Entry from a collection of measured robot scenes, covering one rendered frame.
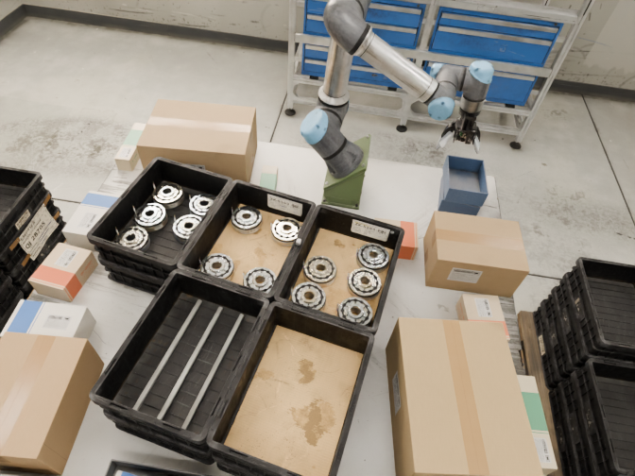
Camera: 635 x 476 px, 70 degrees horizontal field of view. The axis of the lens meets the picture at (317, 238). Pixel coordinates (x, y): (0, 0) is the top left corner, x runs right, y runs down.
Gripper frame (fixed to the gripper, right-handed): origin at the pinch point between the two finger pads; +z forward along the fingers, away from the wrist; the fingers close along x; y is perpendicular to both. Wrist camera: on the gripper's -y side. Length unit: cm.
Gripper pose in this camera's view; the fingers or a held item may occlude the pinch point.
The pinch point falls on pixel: (456, 150)
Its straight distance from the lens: 181.4
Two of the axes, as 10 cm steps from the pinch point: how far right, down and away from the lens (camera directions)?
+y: -1.7, 7.5, -6.4
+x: 9.9, 1.3, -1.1
